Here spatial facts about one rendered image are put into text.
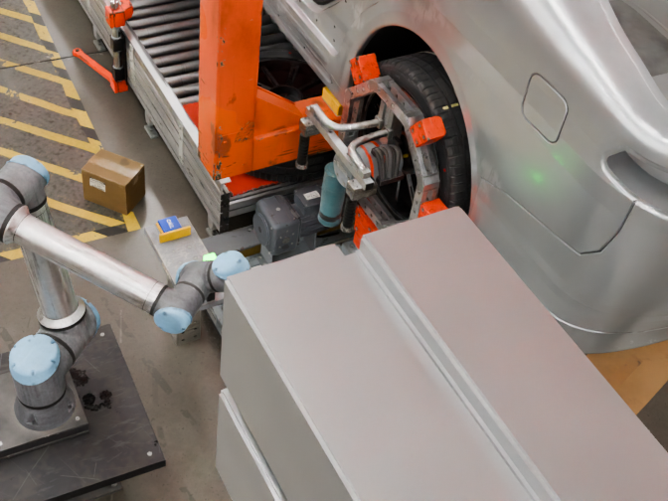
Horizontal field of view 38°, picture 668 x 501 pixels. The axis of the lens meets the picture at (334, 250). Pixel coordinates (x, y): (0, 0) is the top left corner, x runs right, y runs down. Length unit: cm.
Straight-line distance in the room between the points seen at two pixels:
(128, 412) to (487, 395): 306
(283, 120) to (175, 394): 111
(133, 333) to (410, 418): 364
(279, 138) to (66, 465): 143
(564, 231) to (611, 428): 252
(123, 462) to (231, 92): 131
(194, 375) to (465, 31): 167
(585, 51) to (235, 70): 131
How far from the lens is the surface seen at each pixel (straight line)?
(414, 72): 325
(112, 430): 326
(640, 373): 415
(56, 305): 307
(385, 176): 311
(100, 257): 263
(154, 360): 379
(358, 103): 351
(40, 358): 305
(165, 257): 352
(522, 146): 283
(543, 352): 27
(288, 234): 377
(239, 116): 355
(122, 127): 477
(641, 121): 251
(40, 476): 320
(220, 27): 329
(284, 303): 26
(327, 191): 351
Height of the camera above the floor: 302
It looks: 46 degrees down
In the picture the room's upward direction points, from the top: 9 degrees clockwise
